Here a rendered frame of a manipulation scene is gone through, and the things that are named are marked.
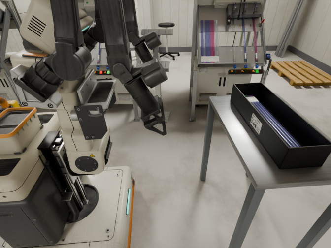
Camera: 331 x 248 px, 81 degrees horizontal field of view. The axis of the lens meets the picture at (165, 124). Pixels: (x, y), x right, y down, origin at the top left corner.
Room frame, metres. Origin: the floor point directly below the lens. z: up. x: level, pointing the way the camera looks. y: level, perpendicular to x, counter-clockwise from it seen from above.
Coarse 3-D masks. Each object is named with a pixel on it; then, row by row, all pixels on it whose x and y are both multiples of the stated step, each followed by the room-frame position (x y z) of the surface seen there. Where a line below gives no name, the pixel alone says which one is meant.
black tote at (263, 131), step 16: (240, 96) 0.96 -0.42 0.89; (256, 96) 1.08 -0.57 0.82; (272, 96) 0.94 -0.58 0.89; (240, 112) 0.92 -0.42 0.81; (256, 112) 0.77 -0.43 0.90; (272, 112) 0.90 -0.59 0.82; (288, 112) 0.79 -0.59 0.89; (256, 128) 0.73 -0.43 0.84; (272, 128) 0.63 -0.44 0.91; (288, 128) 0.75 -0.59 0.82; (304, 128) 0.66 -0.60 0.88; (272, 144) 0.59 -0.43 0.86; (304, 144) 0.63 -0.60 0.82; (320, 144) 0.57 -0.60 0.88; (288, 160) 0.51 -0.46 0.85; (304, 160) 0.52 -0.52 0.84; (320, 160) 0.52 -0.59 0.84
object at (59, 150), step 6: (108, 144) 0.79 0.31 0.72; (54, 150) 0.70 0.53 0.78; (60, 150) 0.69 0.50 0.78; (108, 150) 0.76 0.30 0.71; (60, 156) 0.67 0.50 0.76; (66, 156) 0.71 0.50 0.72; (108, 156) 0.72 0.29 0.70; (66, 162) 0.69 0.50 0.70; (66, 168) 0.67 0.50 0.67; (72, 174) 0.69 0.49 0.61; (78, 174) 0.69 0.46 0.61; (84, 174) 0.69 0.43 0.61; (90, 174) 0.69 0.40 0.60; (72, 180) 0.68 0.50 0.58
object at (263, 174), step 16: (224, 96) 1.13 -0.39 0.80; (208, 112) 1.11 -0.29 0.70; (224, 112) 0.94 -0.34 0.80; (208, 128) 1.10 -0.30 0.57; (224, 128) 0.81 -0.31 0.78; (240, 128) 0.78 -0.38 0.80; (208, 144) 1.10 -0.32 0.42; (240, 144) 0.67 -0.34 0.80; (256, 144) 0.66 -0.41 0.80; (240, 160) 0.59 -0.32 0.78; (256, 160) 0.56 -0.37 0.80; (272, 160) 0.56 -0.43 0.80; (256, 176) 0.48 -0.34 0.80; (272, 176) 0.48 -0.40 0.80; (288, 176) 0.48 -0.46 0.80; (304, 176) 0.48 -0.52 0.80; (320, 176) 0.47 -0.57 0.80; (256, 192) 0.44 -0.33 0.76; (256, 208) 0.44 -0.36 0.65; (240, 224) 0.45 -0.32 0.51; (320, 224) 0.48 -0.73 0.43; (240, 240) 0.44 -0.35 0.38; (304, 240) 0.49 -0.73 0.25
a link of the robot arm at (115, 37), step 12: (108, 0) 0.53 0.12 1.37; (120, 0) 0.55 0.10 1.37; (108, 12) 0.53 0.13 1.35; (120, 12) 0.53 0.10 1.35; (108, 24) 0.53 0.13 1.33; (120, 24) 0.53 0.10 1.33; (108, 36) 0.53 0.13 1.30; (120, 36) 0.53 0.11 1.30; (108, 48) 0.52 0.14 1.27; (120, 48) 0.52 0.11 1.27; (108, 60) 0.52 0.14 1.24; (120, 60) 0.52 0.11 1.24
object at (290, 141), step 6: (246, 96) 1.04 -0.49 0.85; (252, 96) 1.03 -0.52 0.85; (252, 102) 0.97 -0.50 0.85; (258, 102) 0.96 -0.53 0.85; (258, 108) 0.90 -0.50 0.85; (264, 108) 0.90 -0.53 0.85; (264, 114) 0.84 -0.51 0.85; (270, 114) 0.84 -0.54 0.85; (270, 120) 0.78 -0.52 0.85; (276, 120) 0.78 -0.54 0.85; (276, 126) 0.73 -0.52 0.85; (282, 126) 0.73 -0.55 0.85; (282, 132) 0.68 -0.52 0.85; (288, 132) 0.68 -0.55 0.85; (282, 138) 0.64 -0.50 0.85; (288, 138) 0.64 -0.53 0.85; (288, 144) 0.61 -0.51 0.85; (294, 144) 0.60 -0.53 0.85
